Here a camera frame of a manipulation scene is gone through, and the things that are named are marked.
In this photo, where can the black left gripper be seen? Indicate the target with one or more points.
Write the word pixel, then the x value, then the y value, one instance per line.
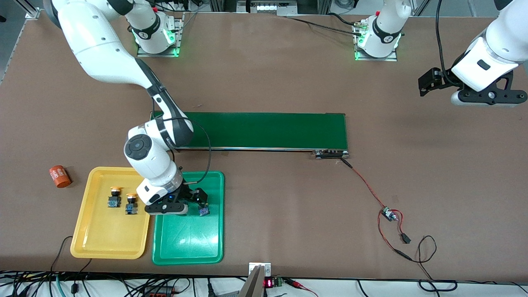
pixel 444 78

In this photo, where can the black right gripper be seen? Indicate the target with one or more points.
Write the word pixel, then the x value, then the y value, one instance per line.
pixel 187 192

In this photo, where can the green push button switch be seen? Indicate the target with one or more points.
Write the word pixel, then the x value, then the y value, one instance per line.
pixel 203 211

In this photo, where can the yellow push button switch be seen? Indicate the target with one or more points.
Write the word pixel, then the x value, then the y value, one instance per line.
pixel 131 208
pixel 114 201

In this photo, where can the orange cylinder white 4680 print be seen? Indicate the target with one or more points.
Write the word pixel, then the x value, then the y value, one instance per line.
pixel 60 176

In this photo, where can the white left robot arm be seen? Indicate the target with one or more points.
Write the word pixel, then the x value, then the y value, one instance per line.
pixel 383 33

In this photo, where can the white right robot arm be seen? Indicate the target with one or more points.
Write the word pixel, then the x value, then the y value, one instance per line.
pixel 103 53

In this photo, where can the green plastic tray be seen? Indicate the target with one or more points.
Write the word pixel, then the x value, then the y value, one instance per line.
pixel 194 235

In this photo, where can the green conveyor belt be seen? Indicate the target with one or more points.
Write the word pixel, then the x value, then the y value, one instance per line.
pixel 268 130

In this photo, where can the orange black power strip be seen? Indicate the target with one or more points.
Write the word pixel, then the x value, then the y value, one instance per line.
pixel 159 293

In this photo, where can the yellow plastic tray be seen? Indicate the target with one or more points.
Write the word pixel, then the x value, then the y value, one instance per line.
pixel 99 235

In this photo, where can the red digit display module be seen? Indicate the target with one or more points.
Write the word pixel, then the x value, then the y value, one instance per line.
pixel 269 283

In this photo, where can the red alligator clip lead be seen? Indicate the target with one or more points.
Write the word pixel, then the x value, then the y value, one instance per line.
pixel 298 284

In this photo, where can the small speed controller board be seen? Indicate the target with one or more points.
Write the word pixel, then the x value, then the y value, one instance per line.
pixel 387 214

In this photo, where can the white background device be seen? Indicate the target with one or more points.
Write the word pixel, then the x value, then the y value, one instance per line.
pixel 268 7

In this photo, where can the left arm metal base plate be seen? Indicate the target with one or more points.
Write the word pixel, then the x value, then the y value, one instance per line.
pixel 392 59

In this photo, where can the small metal bracket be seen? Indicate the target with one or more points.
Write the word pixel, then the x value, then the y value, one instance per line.
pixel 266 270

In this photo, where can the grey wedge camera mount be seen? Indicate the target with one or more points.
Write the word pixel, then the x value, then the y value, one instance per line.
pixel 253 286

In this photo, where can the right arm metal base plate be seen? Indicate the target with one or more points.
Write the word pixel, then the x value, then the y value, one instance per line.
pixel 180 37

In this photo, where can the aluminium frame profile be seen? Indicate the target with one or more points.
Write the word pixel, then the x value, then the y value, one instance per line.
pixel 32 12

